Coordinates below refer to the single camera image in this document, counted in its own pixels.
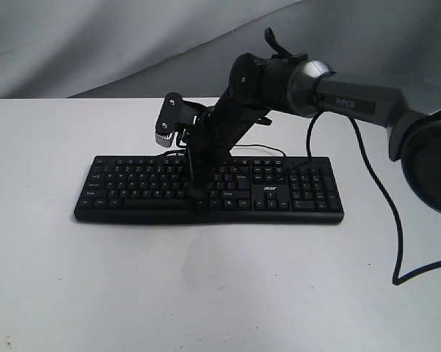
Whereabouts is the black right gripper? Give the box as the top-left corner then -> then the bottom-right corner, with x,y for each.
186,104 -> 269,202

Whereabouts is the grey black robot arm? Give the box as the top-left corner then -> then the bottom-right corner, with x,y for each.
187,29 -> 441,213

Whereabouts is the black acer keyboard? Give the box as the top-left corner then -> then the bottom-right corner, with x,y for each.
74,153 -> 344,225

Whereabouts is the grey backdrop cloth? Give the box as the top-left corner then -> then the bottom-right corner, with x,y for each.
0,1 -> 441,98

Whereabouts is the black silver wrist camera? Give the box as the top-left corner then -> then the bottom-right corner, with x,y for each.
155,92 -> 207,148

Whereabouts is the thin black keyboard cable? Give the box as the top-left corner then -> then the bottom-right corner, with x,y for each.
154,143 -> 288,158

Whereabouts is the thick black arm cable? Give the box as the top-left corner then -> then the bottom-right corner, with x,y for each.
306,109 -> 441,287

